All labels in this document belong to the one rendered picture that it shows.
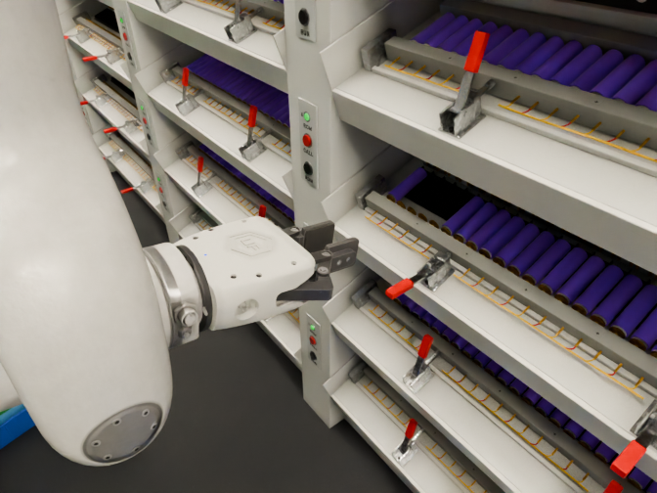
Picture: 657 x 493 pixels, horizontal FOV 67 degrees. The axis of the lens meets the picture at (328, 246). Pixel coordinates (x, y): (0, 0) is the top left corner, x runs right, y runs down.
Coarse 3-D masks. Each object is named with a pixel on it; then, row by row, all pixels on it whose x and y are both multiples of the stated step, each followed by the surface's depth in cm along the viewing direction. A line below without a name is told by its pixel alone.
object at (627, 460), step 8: (656, 416) 42; (648, 424) 43; (656, 424) 43; (640, 432) 42; (648, 432) 42; (656, 432) 42; (632, 440) 42; (640, 440) 42; (648, 440) 42; (632, 448) 41; (640, 448) 41; (624, 456) 40; (632, 456) 40; (640, 456) 40; (616, 464) 40; (624, 464) 40; (632, 464) 40; (616, 472) 40; (624, 472) 39
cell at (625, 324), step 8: (648, 288) 51; (656, 288) 51; (640, 296) 51; (648, 296) 50; (656, 296) 50; (632, 304) 50; (640, 304) 50; (648, 304) 50; (624, 312) 50; (632, 312) 50; (640, 312) 50; (648, 312) 50; (616, 320) 50; (624, 320) 50; (632, 320) 49; (640, 320) 50; (624, 328) 49; (632, 328) 49
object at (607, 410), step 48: (336, 192) 69; (384, 192) 73; (336, 240) 74; (384, 240) 68; (480, 288) 59; (480, 336) 56; (528, 336) 53; (528, 384) 54; (576, 384) 49; (624, 432) 45
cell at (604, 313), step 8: (624, 280) 52; (632, 280) 52; (640, 280) 52; (616, 288) 52; (624, 288) 52; (632, 288) 52; (608, 296) 52; (616, 296) 51; (624, 296) 51; (632, 296) 52; (600, 304) 52; (608, 304) 51; (616, 304) 51; (624, 304) 51; (592, 312) 51; (600, 312) 51; (608, 312) 51; (616, 312) 51; (608, 320) 50
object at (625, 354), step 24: (384, 216) 69; (408, 216) 66; (432, 240) 62; (456, 240) 61; (480, 264) 58; (504, 288) 56; (528, 288) 54; (552, 312) 52; (576, 312) 51; (552, 336) 52; (576, 336) 51; (600, 336) 49; (624, 360) 47; (648, 360) 46; (624, 384) 47
